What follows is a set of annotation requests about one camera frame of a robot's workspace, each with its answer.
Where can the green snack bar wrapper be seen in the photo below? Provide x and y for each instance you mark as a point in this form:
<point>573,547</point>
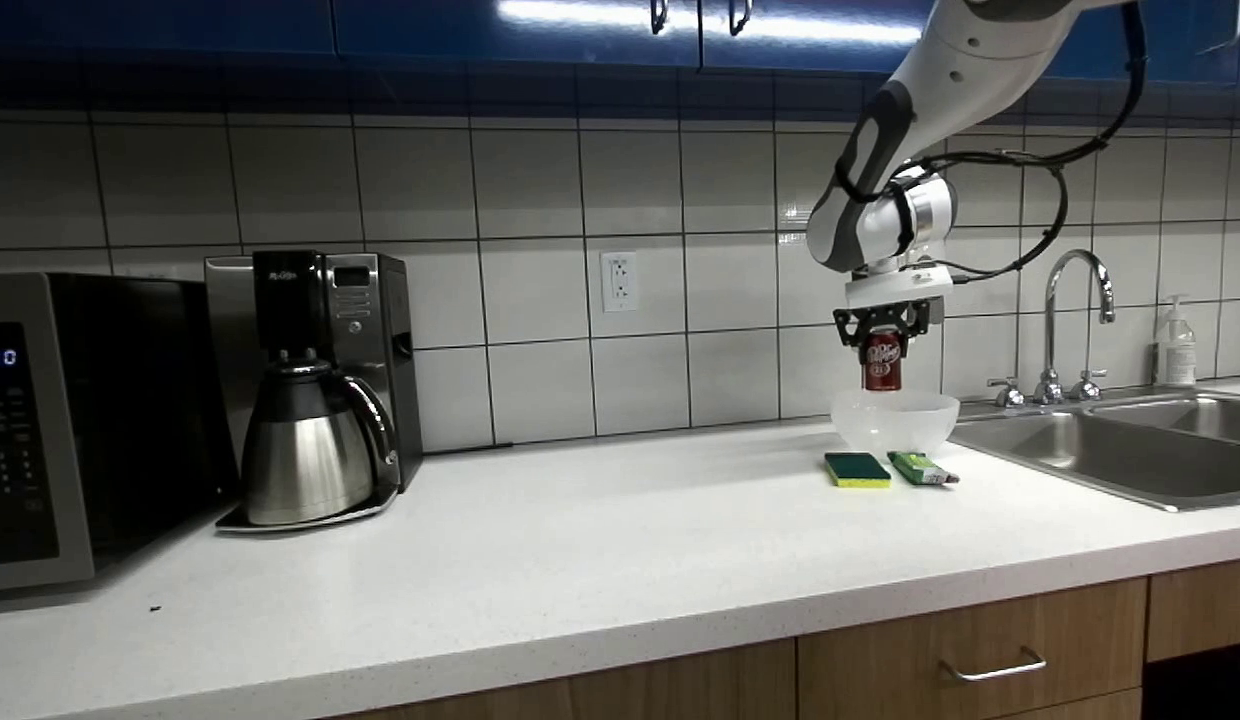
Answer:
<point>921,464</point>

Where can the narrow wooden drawer front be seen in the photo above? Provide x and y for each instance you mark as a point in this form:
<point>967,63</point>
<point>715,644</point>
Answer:
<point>1206,606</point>

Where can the blue upper cabinet door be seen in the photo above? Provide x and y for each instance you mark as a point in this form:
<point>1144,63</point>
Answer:
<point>806,52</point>
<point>315,43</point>

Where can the white translucent bowl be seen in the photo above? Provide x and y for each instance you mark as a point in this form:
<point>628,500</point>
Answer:
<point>898,423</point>

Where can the red soda can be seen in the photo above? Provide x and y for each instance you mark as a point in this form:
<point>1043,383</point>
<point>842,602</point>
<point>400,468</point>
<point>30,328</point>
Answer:
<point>881,363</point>

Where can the white wall outlet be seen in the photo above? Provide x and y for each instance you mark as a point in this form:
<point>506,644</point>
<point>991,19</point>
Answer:
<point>621,282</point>

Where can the black and silver microwave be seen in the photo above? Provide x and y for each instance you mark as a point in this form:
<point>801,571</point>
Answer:
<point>60,427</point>

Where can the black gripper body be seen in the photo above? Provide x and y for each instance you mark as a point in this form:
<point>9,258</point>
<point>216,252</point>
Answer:
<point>885,316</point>

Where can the stainless steel sink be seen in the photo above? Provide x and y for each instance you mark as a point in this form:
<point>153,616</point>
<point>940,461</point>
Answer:
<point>1154,444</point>

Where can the steel coffee carafe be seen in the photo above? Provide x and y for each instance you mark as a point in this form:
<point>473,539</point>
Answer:
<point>315,452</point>

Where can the black coffee maker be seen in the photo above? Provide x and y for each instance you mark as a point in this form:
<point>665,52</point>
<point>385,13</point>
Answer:
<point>342,313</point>

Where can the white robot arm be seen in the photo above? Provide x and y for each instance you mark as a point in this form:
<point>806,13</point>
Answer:
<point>967,63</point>

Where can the chrome faucet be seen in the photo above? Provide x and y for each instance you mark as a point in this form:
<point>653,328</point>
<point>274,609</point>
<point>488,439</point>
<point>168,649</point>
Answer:
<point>1053,322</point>

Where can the green and yellow sponge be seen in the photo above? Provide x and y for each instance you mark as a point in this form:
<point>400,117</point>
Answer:
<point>857,468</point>

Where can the clear soap bottle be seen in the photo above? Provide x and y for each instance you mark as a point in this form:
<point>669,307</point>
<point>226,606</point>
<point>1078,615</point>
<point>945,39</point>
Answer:
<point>1177,351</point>

